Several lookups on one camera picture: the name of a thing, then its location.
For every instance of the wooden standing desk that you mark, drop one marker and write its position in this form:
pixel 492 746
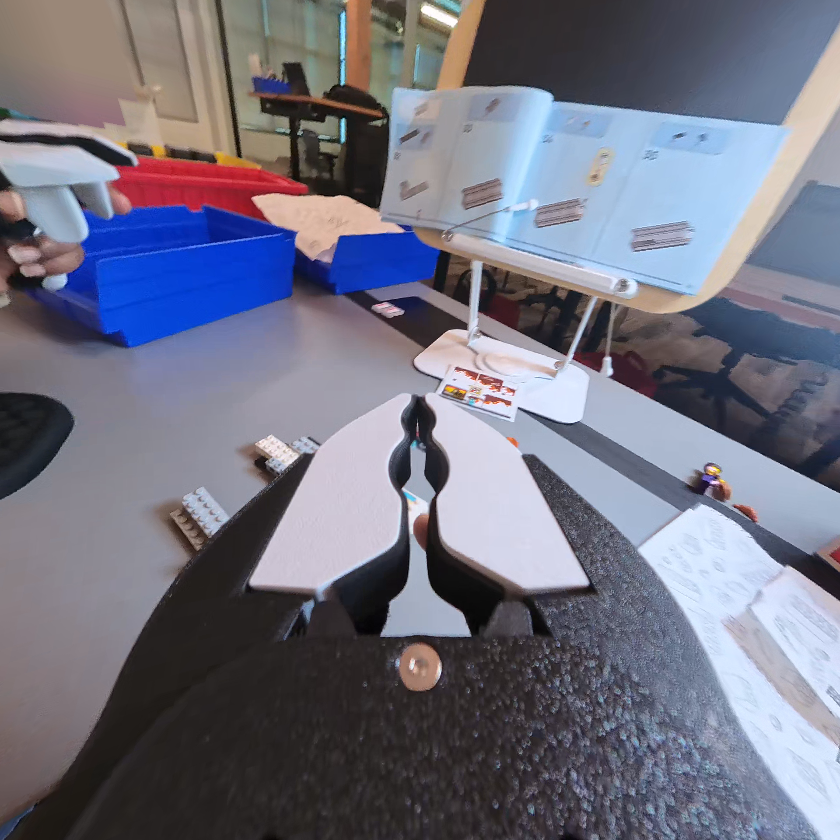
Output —
pixel 308 100

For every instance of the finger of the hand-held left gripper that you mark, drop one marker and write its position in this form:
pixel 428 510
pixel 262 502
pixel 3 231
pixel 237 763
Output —
pixel 65 134
pixel 52 172

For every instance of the large blue plastic bin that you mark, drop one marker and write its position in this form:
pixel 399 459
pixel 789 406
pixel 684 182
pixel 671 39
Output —
pixel 197 275

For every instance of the red plastic bin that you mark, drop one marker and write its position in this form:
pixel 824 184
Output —
pixel 197 184

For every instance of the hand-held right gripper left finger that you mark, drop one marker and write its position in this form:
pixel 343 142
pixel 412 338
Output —
pixel 334 512

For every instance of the lego vehicle base assembly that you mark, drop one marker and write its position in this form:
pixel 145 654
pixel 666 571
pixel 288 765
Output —
pixel 275 449

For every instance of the crumpled white paper bag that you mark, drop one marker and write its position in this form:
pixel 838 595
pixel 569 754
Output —
pixel 328 220

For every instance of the lego instruction booklet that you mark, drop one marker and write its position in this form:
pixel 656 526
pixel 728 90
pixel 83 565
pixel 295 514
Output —
pixel 590 170

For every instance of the small white red tag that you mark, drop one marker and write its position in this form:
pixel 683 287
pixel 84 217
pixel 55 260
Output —
pixel 387 310

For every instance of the yellow plastic bin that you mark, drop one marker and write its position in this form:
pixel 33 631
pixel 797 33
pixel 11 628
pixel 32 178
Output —
pixel 239 161

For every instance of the brown lego piece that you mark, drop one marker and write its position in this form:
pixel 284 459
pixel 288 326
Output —
pixel 746 512

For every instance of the person's right hand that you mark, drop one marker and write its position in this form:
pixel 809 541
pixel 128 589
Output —
pixel 421 530

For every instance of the person's left hand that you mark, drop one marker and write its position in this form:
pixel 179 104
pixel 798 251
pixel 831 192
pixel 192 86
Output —
pixel 59 259

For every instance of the black office chair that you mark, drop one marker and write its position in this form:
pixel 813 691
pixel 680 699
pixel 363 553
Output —
pixel 361 144

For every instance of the black braided cushion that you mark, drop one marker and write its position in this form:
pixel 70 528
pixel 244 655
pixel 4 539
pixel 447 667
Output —
pixel 26 439

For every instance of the small blue plastic bin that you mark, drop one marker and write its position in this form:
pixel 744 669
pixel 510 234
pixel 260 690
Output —
pixel 272 84

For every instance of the purple lego minifigure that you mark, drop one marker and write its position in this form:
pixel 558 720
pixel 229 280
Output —
pixel 712 479

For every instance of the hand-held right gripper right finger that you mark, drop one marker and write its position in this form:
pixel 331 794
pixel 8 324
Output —
pixel 499 518

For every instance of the white book stand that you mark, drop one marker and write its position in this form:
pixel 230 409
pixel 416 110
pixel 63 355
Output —
pixel 558 394

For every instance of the medium blue plastic bin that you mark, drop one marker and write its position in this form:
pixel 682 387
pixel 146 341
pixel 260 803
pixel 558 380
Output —
pixel 367 262

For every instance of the lego sticker sheet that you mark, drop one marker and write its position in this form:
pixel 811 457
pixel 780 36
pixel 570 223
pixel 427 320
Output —
pixel 479 394

